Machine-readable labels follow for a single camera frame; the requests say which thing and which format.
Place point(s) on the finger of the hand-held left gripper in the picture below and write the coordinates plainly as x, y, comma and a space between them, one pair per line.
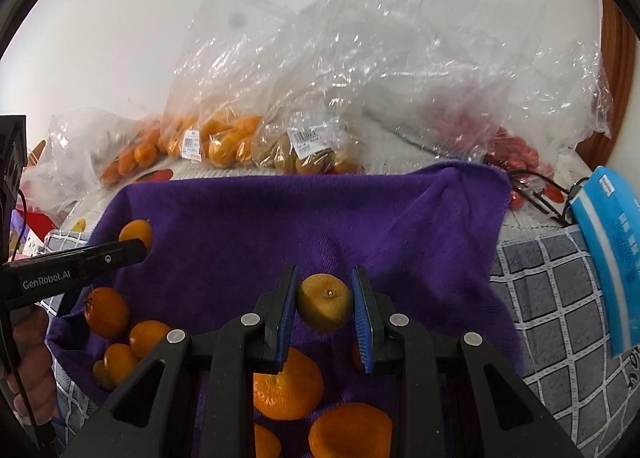
117, 254
70, 300

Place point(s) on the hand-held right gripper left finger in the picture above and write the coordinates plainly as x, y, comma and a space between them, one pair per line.
285, 323

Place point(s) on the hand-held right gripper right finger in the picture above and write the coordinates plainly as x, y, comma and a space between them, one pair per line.
362, 328

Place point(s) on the small mandarin orange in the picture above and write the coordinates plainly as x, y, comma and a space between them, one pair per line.
106, 312
149, 337
137, 230
120, 362

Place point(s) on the yellow-green citrus fruit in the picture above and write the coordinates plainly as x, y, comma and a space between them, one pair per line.
325, 303

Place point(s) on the large orange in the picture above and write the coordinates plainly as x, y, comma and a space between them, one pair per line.
290, 385

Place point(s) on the small yellow-orange citrus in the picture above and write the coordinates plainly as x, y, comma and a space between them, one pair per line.
101, 374

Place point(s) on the medium orange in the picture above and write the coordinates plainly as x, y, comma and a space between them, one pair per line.
350, 430
265, 440

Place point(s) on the person's left hand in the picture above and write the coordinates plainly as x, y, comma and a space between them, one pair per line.
35, 363

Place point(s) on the red paper bag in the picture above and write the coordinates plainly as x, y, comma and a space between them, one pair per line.
35, 223

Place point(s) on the purple plush item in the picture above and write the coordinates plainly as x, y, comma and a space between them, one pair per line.
17, 227

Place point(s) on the purple towel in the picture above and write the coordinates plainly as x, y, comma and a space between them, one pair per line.
400, 248

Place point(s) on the clear bag of small mandarins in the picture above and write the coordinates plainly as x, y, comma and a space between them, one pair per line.
132, 156

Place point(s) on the whitish plastic bag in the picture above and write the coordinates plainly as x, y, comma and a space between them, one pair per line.
80, 148

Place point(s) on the brown paper bag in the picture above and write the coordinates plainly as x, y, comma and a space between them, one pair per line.
36, 156

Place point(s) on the clear bag of oranges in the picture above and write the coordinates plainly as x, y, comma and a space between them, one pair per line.
225, 138

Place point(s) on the grey checked blanket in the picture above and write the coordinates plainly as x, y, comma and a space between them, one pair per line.
540, 313

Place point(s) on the clear bag of red tomatoes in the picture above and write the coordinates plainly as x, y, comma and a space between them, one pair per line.
510, 148

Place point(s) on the blue tissue pack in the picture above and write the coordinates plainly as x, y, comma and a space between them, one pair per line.
615, 263

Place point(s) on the brown wooden door frame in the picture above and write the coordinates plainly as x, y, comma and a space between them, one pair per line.
617, 63

